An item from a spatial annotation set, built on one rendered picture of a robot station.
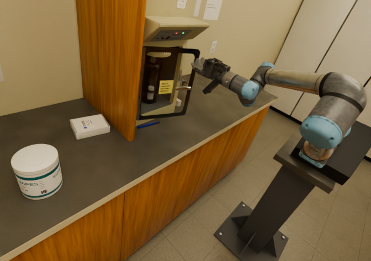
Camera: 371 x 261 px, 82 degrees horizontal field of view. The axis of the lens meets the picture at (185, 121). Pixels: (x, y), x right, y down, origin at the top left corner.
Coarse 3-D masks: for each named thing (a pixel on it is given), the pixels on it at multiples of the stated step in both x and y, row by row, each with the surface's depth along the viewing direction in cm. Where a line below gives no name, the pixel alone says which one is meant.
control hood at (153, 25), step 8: (152, 16) 89; (152, 24) 83; (160, 24) 81; (168, 24) 84; (176, 24) 87; (184, 24) 90; (192, 24) 94; (200, 24) 97; (208, 24) 101; (144, 32) 88; (152, 32) 85; (192, 32) 101; (200, 32) 106; (144, 40) 90; (168, 40) 100
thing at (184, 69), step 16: (160, 48) 97; (176, 48) 101; (144, 64) 98; (160, 64) 102; (176, 64) 106; (144, 80) 103; (160, 80) 107; (176, 80) 111; (192, 80) 116; (144, 96) 108; (160, 96) 113; (176, 96) 117; (144, 112) 114; (160, 112) 119; (176, 112) 124
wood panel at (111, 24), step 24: (96, 0) 90; (120, 0) 79; (144, 0) 74; (96, 24) 96; (120, 24) 84; (144, 24) 79; (96, 48) 102; (120, 48) 89; (96, 72) 110; (120, 72) 94; (96, 96) 118; (120, 96) 100; (120, 120) 108
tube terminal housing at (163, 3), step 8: (152, 0) 86; (160, 0) 89; (168, 0) 92; (176, 0) 95; (192, 0) 101; (152, 8) 88; (160, 8) 91; (168, 8) 94; (176, 8) 97; (192, 8) 104; (160, 16) 93; (168, 16) 96; (176, 16) 99; (184, 16) 103; (192, 16) 107; (176, 40) 107; (184, 40) 112; (136, 120) 117; (144, 120) 122
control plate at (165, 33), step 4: (160, 32) 86; (164, 32) 88; (168, 32) 90; (172, 32) 91; (176, 32) 93; (180, 32) 95; (184, 32) 97; (188, 32) 99; (156, 36) 89; (160, 36) 91; (164, 36) 93; (172, 36) 96; (176, 36) 98; (152, 40) 92; (156, 40) 94; (160, 40) 96
